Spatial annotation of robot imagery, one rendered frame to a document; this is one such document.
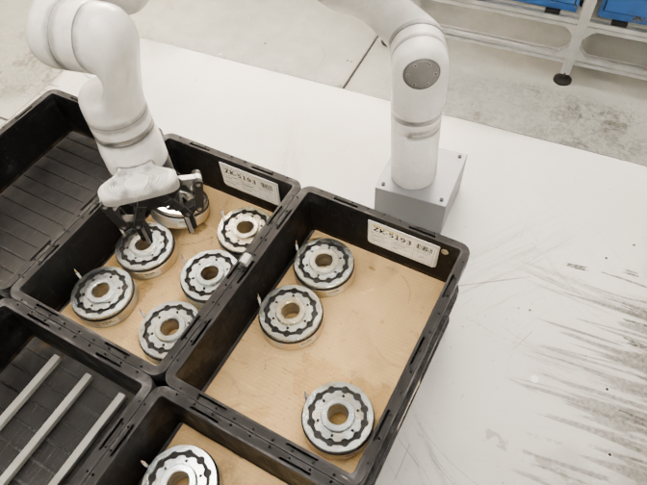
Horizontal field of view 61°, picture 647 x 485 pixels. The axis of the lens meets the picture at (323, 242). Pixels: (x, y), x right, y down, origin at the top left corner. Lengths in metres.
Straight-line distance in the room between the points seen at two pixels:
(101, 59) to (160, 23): 2.66
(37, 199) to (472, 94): 1.93
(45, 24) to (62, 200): 0.63
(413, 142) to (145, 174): 0.53
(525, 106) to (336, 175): 1.49
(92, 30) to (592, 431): 0.91
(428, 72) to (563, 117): 1.73
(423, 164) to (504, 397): 0.44
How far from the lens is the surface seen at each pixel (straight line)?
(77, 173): 1.24
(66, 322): 0.89
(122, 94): 0.63
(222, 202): 1.08
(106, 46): 0.59
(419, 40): 0.92
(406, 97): 0.96
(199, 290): 0.93
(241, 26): 3.10
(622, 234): 1.29
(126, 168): 0.70
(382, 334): 0.90
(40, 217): 1.19
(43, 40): 0.62
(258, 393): 0.87
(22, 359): 1.03
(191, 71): 1.63
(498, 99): 2.63
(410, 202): 1.13
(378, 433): 0.75
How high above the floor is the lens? 1.63
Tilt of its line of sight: 54 degrees down
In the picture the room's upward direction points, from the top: 4 degrees counter-clockwise
